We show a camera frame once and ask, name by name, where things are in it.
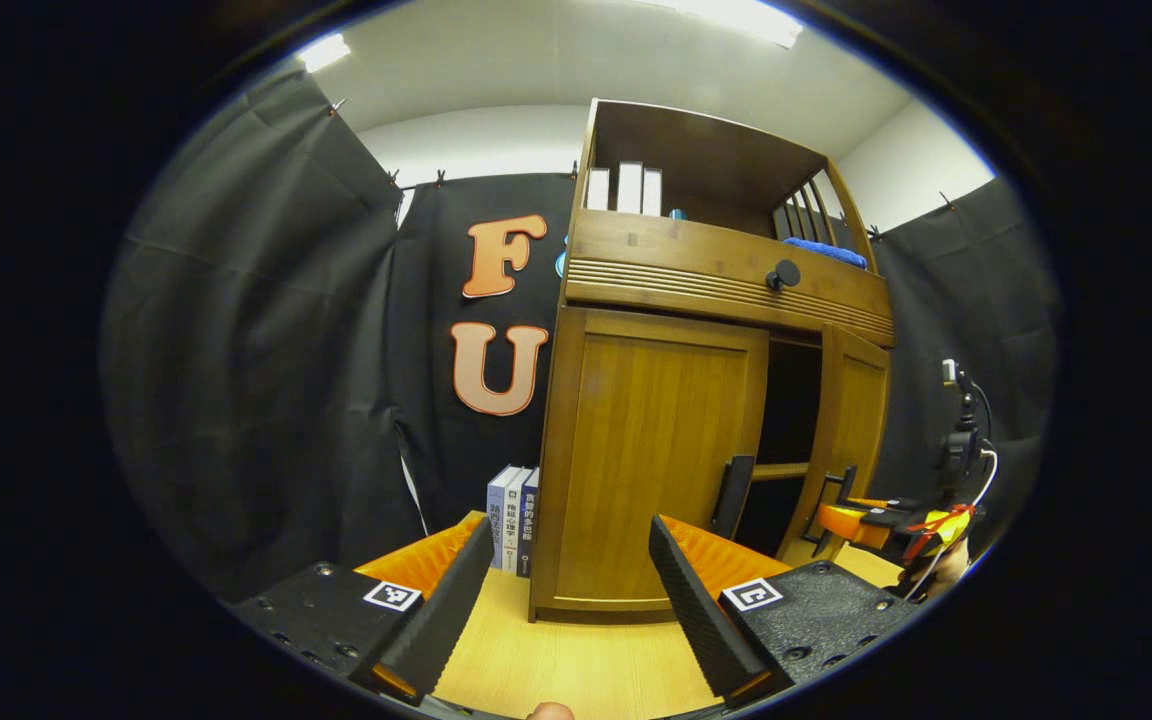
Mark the dark blue paperback book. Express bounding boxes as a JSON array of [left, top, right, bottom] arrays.
[[519, 470, 541, 579]]

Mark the white paperback book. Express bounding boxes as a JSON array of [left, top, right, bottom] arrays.
[[502, 468, 534, 576]]

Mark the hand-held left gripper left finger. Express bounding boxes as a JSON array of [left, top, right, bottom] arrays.
[[231, 512, 497, 707]]

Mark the black backdrop cloth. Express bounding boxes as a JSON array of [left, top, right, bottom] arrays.
[[101, 70, 1062, 603]]

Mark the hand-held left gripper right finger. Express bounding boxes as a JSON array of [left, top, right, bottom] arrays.
[[649, 514, 923, 710]]

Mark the ceiling light panel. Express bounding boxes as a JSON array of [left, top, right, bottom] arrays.
[[296, 33, 352, 73], [676, 0, 805, 49]]

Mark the wooden shoe cabinet door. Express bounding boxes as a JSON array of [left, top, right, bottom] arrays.
[[533, 307, 770, 613], [781, 325, 892, 567]]

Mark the pale blue paperback book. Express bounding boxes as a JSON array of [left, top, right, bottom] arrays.
[[487, 465, 522, 573]]

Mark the wooden double-door shoe cabinet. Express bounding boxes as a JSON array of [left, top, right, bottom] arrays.
[[528, 98, 895, 626]]

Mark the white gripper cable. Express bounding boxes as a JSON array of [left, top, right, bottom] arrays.
[[901, 448, 999, 601]]

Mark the wooden cabinet drawer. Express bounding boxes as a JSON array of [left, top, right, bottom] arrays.
[[564, 208, 895, 348]]

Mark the blue folded towel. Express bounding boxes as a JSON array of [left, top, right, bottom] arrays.
[[784, 237, 869, 271]]

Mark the black cabinet door handle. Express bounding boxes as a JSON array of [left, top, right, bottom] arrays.
[[711, 455, 755, 541], [804, 467, 857, 557]]

